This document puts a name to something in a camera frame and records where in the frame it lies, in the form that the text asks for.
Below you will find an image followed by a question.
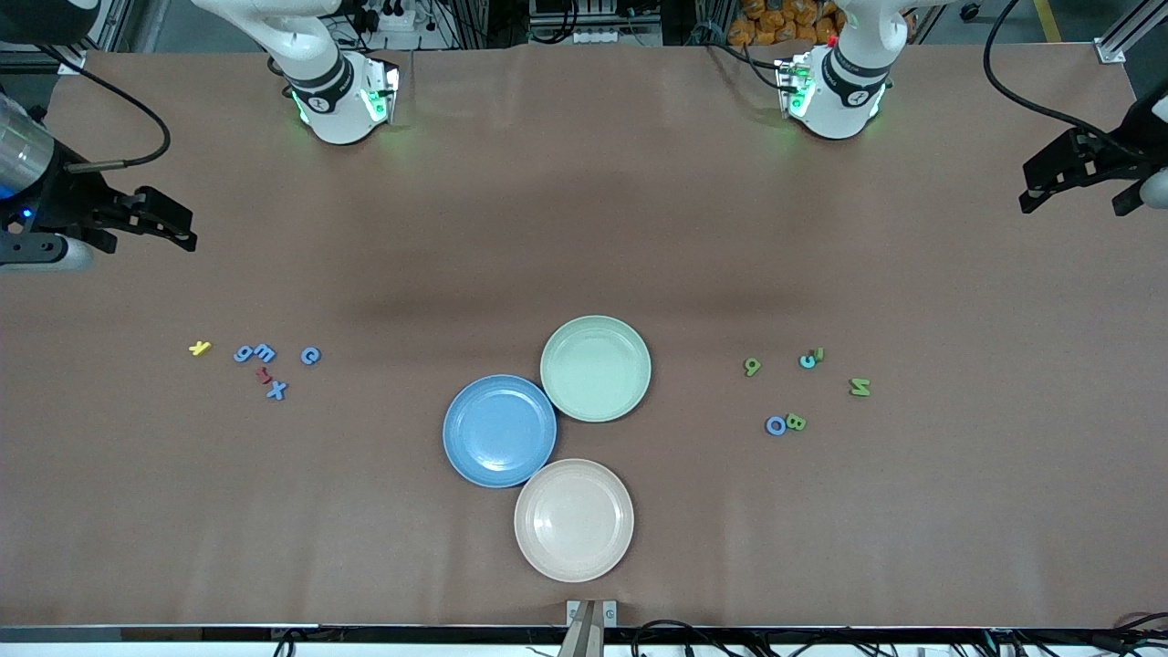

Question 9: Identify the orange bags pile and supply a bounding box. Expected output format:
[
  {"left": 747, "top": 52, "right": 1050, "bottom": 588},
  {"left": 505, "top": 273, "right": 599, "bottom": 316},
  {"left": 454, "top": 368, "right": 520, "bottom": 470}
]
[{"left": 727, "top": 0, "right": 845, "bottom": 47}]

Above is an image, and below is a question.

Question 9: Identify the blue plate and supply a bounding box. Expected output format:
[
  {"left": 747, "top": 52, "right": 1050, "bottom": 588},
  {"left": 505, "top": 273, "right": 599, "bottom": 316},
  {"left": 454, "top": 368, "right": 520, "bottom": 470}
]
[{"left": 443, "top": 374, "right": 558, "bottom": 489}]

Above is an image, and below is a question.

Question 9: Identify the green plate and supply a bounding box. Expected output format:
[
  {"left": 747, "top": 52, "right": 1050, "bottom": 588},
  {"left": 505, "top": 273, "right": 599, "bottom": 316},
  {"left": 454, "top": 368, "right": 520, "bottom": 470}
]
[{"left": 539, "top": 315, "right": 652, "bottom": 423}]

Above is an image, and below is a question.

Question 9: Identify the beige plate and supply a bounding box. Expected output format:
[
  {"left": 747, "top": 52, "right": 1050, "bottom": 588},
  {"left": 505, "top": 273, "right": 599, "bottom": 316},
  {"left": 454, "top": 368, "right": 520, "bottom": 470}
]
[{"left": 514, "top": 458, "right": 635, "bottom": 583}]

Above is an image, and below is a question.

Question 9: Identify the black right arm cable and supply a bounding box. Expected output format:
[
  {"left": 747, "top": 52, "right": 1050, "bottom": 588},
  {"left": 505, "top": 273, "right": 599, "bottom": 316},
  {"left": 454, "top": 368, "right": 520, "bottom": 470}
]
[{"left": 35, "top": 44, "right": 172, "bottom": 174}]

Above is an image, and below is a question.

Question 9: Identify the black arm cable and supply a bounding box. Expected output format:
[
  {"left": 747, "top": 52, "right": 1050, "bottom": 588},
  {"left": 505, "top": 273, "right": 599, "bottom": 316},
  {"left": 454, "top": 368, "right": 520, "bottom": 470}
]
[
  {"left": 35, "top": 44, "right": 172, "bottom": 174},
  {"left": 983, "top": 0, "right": 1110, "bottom": 151}
]

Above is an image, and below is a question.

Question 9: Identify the aluminium frame profile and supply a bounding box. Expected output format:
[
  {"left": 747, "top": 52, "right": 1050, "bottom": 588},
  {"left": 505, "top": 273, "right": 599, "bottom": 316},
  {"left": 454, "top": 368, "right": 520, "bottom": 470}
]
[
  {"left": 1095, "top": 0, "right": 1168, "bottom": 65},
  {"left": 0, "top": 44, "right": 89, "bottom": 76}
]

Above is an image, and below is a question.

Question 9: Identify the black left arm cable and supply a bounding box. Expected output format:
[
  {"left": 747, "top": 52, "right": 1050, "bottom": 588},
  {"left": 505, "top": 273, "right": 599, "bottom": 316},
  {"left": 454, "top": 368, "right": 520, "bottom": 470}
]
[{"left": 983, "top": 0, "right": 1110, "bottom": 151}]

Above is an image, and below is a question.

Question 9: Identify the metal table edge bracket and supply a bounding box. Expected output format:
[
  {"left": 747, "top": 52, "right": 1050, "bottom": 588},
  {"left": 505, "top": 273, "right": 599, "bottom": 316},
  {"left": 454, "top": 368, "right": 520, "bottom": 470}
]
[{"left": 558, "top": 599, "right": 620, "bottom": 657}]

